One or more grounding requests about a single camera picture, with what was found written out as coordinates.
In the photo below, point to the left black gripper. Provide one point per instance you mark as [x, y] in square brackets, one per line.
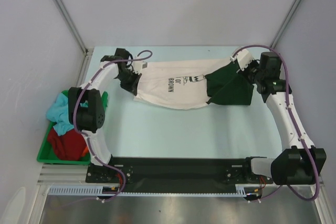
[132, 87]

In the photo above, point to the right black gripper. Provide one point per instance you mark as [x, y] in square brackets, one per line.
[250, 69]

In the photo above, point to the white and green t-shirt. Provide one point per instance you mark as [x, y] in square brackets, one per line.
[193, 84]

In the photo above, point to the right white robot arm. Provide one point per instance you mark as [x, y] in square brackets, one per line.
[300, 162]

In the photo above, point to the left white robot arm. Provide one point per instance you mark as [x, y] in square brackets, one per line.
[87, 113]

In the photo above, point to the light blue t-shirt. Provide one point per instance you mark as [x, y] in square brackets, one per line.
[58, 114]

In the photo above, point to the orange t-shirt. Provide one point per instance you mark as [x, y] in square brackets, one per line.
[85, 152]

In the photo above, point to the dark red t-shirt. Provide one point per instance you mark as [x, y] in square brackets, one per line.
[68, 147]

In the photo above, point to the green plastic bin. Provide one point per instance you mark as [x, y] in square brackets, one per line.
[47, 155]

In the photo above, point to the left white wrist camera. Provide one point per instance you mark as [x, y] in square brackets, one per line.
[138, 66]

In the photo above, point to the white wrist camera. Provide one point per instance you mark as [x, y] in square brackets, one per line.
[242, 58]
[138, 66]

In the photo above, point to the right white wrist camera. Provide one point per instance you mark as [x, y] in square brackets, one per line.
[242, 58]

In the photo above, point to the left aluminium corner post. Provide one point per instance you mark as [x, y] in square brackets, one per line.
[71, 25]

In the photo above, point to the aluminium corner post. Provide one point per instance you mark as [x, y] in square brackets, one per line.
[71, 25]
[294, 7]

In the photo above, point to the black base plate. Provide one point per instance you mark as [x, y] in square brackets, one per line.
[182, 186]

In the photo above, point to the right aluminium corner post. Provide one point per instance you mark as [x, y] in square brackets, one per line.
[294, 7]

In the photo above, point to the aluminium frame rail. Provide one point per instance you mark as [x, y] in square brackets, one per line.
[72, 174]

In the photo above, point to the grey slotted cable duct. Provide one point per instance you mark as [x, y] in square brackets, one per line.
[106, 191]

